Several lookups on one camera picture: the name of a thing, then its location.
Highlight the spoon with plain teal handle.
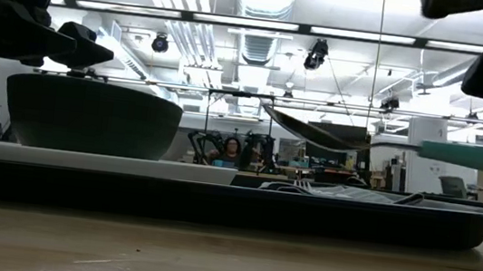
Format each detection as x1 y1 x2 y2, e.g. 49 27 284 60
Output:
256 102 483 179

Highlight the black plastic tray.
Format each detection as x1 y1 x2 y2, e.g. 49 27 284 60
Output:
0 144 483 255

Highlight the thin black ceiling rail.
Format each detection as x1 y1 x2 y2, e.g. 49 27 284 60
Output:
33 66 483 128

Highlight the grey office chair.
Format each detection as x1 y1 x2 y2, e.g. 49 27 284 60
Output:
436 174 471 200

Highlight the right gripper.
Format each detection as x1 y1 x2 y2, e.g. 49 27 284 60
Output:
403 0 483 151

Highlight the black bowl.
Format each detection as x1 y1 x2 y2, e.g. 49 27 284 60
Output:
0 69 187 165

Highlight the black ceiling camera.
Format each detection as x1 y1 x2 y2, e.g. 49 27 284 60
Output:
150 32 172 55
302 36 332 73
379 95 401 115

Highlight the black monitor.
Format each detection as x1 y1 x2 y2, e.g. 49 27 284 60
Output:
303 121 373 170

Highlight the white round plate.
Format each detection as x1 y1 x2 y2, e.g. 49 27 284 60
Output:
0 141 239 189

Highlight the white cabinet with labels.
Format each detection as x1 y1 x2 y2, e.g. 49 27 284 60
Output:
401 114 453 198

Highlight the grey napkin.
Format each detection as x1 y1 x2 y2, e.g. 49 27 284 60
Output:
257 175 483 217

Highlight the black background rig frame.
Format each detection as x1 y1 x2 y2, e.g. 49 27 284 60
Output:
199 87 278 168

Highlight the person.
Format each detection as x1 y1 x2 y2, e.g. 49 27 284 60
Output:
205 134 246 171

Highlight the silver ventilation duct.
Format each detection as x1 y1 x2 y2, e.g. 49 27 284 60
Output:
224 0 302 72

